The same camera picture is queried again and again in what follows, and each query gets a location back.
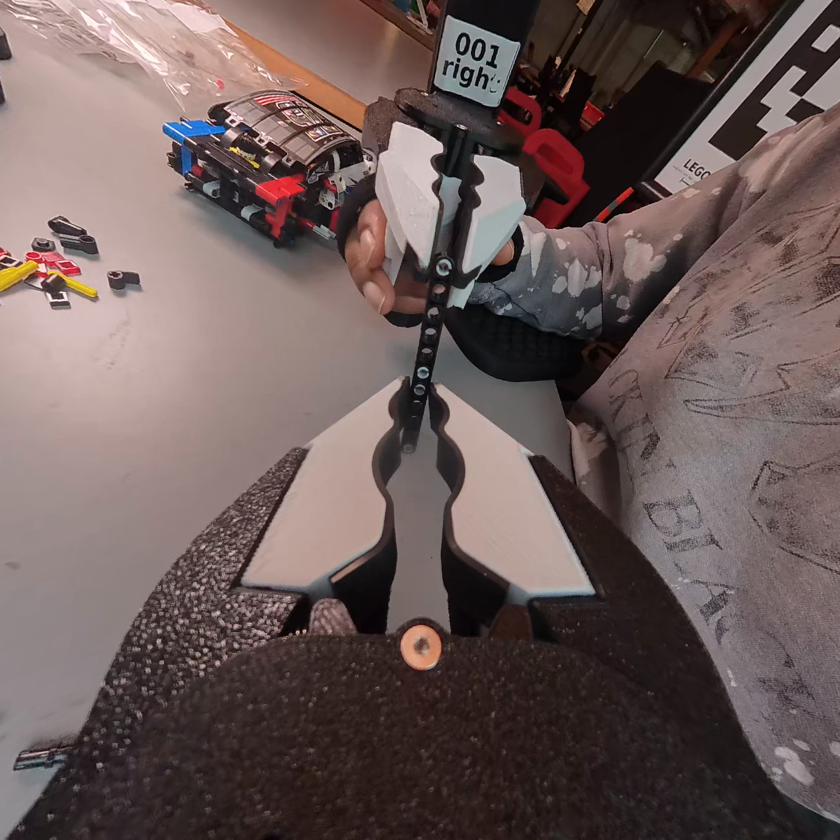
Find grey table with wooden edge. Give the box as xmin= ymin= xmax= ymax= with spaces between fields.
xmin=210 ymin=0 xmax=437 ymax=127

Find person's right hand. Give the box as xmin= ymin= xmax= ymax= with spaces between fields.
xmin=341 ymin=196 xmax=434 ymax=316

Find pile of blue black pins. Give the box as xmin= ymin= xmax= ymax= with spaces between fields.
xmin=14 ymin=740 xmax=77 ymax=771

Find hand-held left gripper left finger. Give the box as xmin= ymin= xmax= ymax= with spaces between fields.
xmin=240 ymin=378 xmax=404 ymax=636

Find black perforated brick beam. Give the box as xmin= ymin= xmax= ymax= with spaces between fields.
xmin=402 ymin=256 xmax=455 ymax=455

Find black patterned tag board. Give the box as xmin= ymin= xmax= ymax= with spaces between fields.
xmin=646 ymin=0 xmax=840 ymax=199

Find brick race car model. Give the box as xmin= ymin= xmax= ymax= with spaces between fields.
xmin=163 ymin=91 xmax=379 ymax=250

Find person's right forearm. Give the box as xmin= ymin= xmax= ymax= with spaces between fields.
xmin=472 ymin=105 xmax=840 ymax=343

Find red tote bag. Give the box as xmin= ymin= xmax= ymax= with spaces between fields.
xmin=502 ymin=88 xmax=543 ymax=132
xmin=525 ymin=128 xmax=589 ymax=228

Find grey desk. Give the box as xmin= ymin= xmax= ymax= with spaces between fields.
xmin=0 ymin=0 xmax=577 ymax=840

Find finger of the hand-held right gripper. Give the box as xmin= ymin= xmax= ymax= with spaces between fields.
xmin=451 ymin=154 xmax=528 ymax=311
xmin=375 ymin=121 xmax=448 ymax=298

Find heap of clear plastic bags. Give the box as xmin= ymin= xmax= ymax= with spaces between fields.
xmin=13 ymin=0 xmax=309 ymax=101

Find pile of yellow red black parts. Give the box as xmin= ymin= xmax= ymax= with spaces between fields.
xmin=0 ymin=215 xmax=141 ymax=311

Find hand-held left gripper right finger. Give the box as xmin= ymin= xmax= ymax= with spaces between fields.
xmin=430 ymin=381 xmax=598 ymax=636

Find black office chair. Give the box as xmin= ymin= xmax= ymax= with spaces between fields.
xmin=525 ymin=157 xmax=573 ymax=206

